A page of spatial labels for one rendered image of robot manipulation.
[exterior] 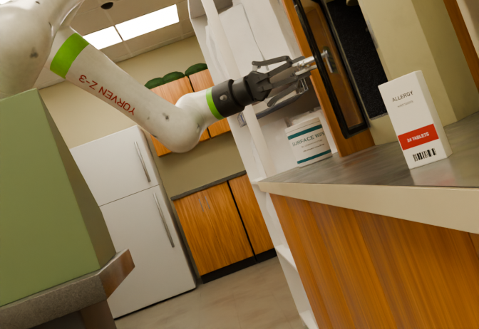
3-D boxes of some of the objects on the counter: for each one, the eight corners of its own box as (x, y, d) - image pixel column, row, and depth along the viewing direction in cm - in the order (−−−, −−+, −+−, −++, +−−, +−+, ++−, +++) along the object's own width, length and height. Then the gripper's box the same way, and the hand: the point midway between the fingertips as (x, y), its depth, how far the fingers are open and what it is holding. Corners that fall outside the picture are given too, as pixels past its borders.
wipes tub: (328, 156, 223) (314, 118, 223) (336, 154, 210) (321, 114, 210) (296, 168, 222) (281, 130, 222) (301, 167, 209) (286, 127, 209)
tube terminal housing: (455, 115, 173) (361, -133, 175) (512, 100, 141) (395, -203, 143) (375, 145, 171) (281, -106, 174) (414, 137, 139) (298, -170, 141)
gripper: (243, 120, 158) (327, 86, 149) (224, 68, 158) (306, 31, 149) (252, 118, 165) (333, 86, 156) (234, 68, 165) (313, 33, 156)
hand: (307, 65), depth 154 cm, fingers closed, pressing on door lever
